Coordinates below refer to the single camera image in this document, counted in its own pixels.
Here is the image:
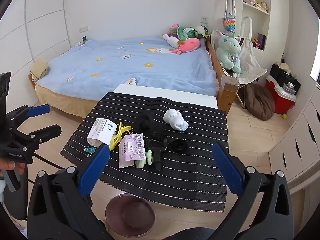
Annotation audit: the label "black ring cap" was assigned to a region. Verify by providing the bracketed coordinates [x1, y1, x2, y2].
[171, 140, 188, 153]

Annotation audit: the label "green frog plush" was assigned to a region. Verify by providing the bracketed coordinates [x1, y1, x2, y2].
[195, 25, 210, 38]

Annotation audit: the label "cream hat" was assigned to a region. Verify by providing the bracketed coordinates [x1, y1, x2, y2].
[276, 61, 290, 72]

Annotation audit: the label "purple cartoon card packet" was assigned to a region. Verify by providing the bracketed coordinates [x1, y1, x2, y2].
[118, 133, 147, 168]

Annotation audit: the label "pink purple plush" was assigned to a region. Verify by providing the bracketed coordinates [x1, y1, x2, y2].
[169, 24, 181, 37]

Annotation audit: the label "white long plush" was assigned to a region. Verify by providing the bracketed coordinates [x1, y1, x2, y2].
[162, 33, 180, 48]

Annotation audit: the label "white paper packet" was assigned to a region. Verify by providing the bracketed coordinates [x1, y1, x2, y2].
[87, 118, 117, 147]

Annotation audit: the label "beige folded towel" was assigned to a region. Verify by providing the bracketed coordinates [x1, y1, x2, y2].
[29, 60, 50, 82]

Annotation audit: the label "purple box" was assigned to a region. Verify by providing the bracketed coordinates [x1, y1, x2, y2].
[256, 33, 267, 49]

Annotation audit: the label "brown bean bag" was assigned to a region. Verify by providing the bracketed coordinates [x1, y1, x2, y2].
[244, 83, 275, 122]

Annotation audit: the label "pink whale plush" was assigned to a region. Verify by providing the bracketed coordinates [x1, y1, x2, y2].
[170, 37, 201, 55]

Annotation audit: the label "blue printed blanket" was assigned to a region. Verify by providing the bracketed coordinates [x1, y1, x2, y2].
[35, 38, 220, 98]

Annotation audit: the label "white sock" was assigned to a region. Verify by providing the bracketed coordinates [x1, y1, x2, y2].
[163, 109, 189, 131]

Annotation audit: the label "white wall shelf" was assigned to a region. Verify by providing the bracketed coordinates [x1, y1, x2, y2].
[215, 0, 273, 53]

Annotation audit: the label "white arched frame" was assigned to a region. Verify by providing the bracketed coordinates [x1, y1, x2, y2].
[240, 16, 253, 39]

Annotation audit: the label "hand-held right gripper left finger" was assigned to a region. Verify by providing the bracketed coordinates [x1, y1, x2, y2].
[27, 143, 118, 240]

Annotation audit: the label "black cable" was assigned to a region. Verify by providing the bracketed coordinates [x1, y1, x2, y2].
[25, 151, 63, 184]

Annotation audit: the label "green white plush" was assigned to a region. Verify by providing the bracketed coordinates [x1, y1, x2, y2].
[176, 26, 197, 40]

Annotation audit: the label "black striped mat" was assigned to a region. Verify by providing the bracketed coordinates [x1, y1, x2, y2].
[60, 92, 229, 213]

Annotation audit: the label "black rolled sock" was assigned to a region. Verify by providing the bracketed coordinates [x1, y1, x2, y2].
[147, 121, 167, 140]

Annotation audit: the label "yellow plastic clip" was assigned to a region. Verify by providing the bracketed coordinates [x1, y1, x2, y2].
[109, 122, 132, 151]

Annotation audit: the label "black bag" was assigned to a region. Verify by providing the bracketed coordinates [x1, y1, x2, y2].
[269, 64, 302, 95]

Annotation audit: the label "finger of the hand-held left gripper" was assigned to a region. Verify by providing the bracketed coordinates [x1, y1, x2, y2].
[10, 124, 62, 150]
[6, 104, 51, 130]

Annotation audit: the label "white drawer cabinet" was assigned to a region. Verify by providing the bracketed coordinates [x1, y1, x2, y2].
[269, 85, 320, 188]

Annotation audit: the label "cream folding chair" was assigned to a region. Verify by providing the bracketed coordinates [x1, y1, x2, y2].
[210, 30, 268, 109]

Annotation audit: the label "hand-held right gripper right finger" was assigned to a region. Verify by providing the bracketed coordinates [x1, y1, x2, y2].
[212, 142, 295, 240]

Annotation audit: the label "red cooler box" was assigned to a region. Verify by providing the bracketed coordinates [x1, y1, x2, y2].
[265, 75, 297, 114]

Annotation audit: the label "wooden bed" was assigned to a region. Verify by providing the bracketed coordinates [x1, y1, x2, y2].
[27, 39, 240, 119]

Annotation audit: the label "person's left hand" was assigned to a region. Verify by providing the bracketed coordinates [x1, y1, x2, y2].
[0, 158, 26, 180]

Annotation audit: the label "pale green plastic toy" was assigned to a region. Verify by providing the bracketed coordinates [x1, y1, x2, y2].
[134, 150, 153, 169]

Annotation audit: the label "rainbow bubble bag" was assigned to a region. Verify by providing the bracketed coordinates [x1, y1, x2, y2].
[222, 0, 237, 33]

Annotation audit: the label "small yellow plush toys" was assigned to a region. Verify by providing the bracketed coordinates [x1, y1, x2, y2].
[255, 0, 268, 12]

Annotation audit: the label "black forked mount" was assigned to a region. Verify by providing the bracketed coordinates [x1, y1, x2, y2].
[146, 137, 168, 172]

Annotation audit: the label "translucent round bowl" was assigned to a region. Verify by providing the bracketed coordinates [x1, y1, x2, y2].
[105, 193, 157, 238]

